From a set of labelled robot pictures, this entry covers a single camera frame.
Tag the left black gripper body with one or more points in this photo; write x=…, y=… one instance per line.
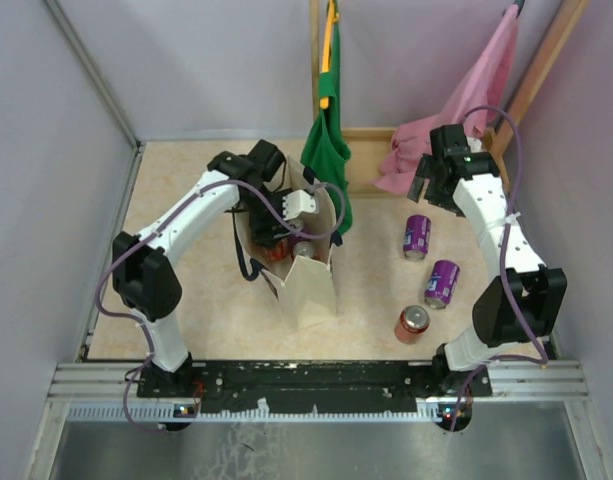
x=264, y=215

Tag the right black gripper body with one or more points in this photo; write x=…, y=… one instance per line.
x=438, y=196

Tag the red soda can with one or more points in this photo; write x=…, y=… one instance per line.
x=413, y=321
x=304, y=249
x=277, y=253

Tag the cream canvas tote bag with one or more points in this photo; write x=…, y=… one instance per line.
x=304, y=288

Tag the purple soda can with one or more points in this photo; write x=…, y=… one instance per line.
x=416, y=238
x=297, y=225
x=441, y=284

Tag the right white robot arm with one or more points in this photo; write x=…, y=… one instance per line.
x=523, y=297

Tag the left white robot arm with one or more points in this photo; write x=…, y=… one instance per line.
x=143, y=264

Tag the beige folded cloth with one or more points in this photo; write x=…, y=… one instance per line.
x=486, y=150

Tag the wooden tray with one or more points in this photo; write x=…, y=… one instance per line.
x=368, y=146

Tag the pink hanging cloth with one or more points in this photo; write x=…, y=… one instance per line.
x=484, y=84

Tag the green hanging shirt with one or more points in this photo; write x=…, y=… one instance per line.
x=326, y=152

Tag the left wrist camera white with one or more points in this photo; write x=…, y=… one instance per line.
x=299, y=202

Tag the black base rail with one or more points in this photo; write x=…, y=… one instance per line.
x=302, y=387

